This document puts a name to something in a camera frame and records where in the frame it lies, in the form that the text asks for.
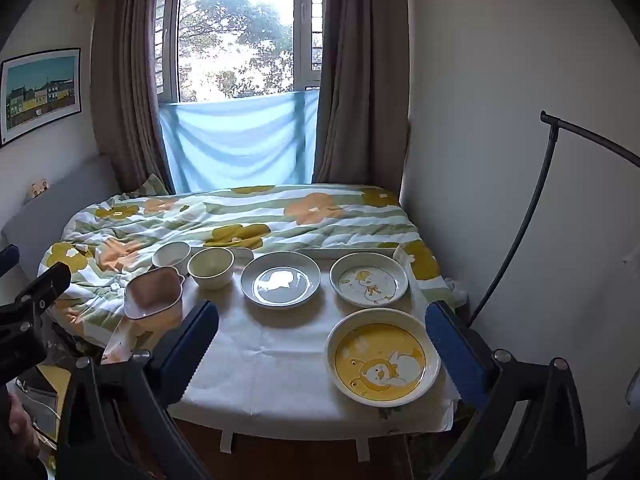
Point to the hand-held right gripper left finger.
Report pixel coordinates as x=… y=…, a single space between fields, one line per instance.
x=194 y=350

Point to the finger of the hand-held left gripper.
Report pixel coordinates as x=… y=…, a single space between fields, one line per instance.
x=47 y=285
x=7 y=259

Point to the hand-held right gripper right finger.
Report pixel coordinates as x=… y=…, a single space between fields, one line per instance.
x=456 y=355

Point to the yellow bear print plate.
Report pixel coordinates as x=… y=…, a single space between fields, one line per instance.
x=382 y=360

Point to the cream bowl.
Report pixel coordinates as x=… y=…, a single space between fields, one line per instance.
x=211 y=266

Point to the small white bowl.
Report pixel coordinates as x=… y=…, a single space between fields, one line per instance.
x=171 y=254

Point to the plain grey-white plate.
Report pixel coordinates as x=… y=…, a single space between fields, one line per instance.
x=280 y=280

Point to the white duck print plate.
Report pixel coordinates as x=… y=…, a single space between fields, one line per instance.
x=370 y=280

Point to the person's left hand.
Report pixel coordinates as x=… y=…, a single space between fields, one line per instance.
x=22 y=425

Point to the grey headboard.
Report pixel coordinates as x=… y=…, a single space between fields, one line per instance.
x=60 y=210

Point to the cream floral tablecloth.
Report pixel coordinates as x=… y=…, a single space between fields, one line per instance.
x=280 y=350

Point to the floral striped blanket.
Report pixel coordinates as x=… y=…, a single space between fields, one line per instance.
x=250 y=220

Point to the green patterned pillow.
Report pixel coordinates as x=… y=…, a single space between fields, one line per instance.
x=150 y=186

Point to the black curved lamp stand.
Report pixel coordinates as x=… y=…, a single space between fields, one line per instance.
x=542 y=210

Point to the light blue cloth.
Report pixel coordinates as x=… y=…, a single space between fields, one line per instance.
x=235 y=145

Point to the window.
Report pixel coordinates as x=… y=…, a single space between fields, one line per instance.
x=230 y=35

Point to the framed wall poster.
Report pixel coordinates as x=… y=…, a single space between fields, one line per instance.
x=40 y=95

